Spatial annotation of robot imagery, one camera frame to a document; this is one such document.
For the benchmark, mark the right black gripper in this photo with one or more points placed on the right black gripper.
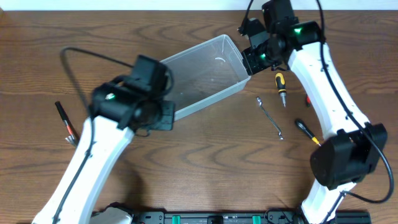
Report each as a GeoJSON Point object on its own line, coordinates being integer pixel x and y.
{"type": "Point", "coordinates": [251, 65]}

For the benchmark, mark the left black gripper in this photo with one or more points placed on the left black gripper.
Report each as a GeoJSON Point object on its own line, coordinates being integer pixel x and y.
{"type": "Point", "coordinates": [166, 122]}

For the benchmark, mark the yellow black stubby screwdriver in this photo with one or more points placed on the yellow black stubby screwdriver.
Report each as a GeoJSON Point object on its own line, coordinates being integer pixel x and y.
{"type": "Point", "coordinates": [280, 84]}

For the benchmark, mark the silver wrench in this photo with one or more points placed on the silver wrench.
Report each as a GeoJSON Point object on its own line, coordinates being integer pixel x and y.
{"type": "Point", "coordinates": [260, 103]}

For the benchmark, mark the clear plastic container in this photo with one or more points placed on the clear plastic container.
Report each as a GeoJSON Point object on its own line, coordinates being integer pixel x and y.
{"type": "Point", "coordinates": [205, 74]}

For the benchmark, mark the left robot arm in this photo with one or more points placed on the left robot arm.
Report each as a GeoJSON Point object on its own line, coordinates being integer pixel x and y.
{"type": "Point", "coordinates": [118, 109]}

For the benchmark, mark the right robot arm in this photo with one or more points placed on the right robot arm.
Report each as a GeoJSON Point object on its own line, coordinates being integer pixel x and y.
{"type": "Point", "coordinates": [352, 145]}

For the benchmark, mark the black yellow precision screwdriver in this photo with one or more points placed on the black yellow precision screwdriver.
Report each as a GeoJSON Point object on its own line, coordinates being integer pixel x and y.
{"type": "Point", "coordinates": [303, 127]}

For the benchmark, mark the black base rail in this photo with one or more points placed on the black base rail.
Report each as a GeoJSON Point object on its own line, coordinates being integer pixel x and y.
{"type": "Point", "coordinates": [117, 213]}

